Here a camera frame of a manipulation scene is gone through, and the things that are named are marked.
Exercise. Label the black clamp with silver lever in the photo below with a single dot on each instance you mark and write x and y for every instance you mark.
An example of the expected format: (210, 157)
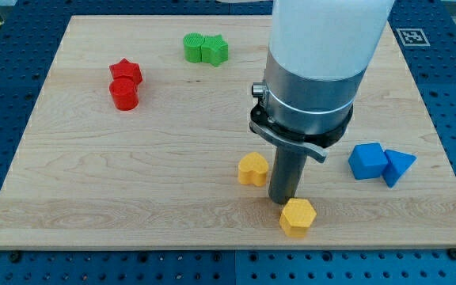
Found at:
(313, 146)

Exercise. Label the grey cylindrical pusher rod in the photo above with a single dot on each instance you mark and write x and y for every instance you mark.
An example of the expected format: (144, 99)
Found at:
(286, 174)

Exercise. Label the yellow hexagon block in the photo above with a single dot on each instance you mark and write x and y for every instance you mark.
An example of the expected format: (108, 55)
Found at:
(297, 217)

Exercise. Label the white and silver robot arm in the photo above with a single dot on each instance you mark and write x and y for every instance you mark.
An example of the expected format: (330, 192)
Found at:
(318, 53)

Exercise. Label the yellow heart block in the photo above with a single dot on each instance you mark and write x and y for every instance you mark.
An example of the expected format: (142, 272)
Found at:
(252, 169)

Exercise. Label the blue cube block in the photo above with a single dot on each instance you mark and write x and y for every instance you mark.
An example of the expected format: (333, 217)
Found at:
(367, 161)

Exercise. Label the green star block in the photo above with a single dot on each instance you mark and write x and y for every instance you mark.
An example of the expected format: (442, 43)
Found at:
(214, 50)

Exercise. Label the green cylinder block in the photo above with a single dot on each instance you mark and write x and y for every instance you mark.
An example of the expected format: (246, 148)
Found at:
(192, 43)

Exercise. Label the blue triangle block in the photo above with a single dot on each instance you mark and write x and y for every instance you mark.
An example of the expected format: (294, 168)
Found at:
(398, 164)

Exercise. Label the wooden board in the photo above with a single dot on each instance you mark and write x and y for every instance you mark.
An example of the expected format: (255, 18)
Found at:
(163, 176)

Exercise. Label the red cylinder block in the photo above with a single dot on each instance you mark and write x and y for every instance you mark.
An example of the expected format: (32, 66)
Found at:
(124, 94)

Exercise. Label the red star block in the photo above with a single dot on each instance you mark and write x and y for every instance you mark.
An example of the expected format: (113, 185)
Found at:
(126, 69)

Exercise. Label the white fiducial marker tag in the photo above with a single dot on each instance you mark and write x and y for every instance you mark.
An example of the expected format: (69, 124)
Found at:
(412, 37)

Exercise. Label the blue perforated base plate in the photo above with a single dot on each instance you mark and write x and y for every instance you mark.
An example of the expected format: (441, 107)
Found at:
(29, 38)

